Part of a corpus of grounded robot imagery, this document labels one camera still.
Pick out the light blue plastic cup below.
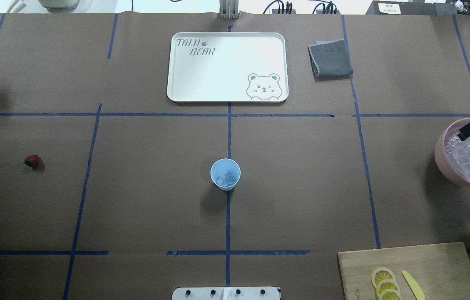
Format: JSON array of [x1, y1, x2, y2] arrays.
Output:
[[210, 159, 241, 191]]

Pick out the red strawberry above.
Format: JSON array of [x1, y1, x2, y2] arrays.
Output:
[[24, 155, 41, 169]]

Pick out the wooden cutting board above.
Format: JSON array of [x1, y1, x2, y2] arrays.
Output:
[[338, 242, 470, 300]]

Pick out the black box with label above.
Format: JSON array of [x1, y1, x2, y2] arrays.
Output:
[[366, 0, 457, 16]]

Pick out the grey folded cloth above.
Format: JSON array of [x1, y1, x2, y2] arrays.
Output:
[[308, 39, 353, 78]]

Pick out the yellow plastic knife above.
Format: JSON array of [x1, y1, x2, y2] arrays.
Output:
[[402, 270, 426, 300]]

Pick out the lemon slices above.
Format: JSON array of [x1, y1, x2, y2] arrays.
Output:
[[371, 267, 402, 300]]

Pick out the cream bear tray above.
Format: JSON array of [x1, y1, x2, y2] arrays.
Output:
[[167, 32, 289, 103]]

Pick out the aluminium frame post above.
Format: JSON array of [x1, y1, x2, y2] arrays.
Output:
[[219, 0, 240, 20]]

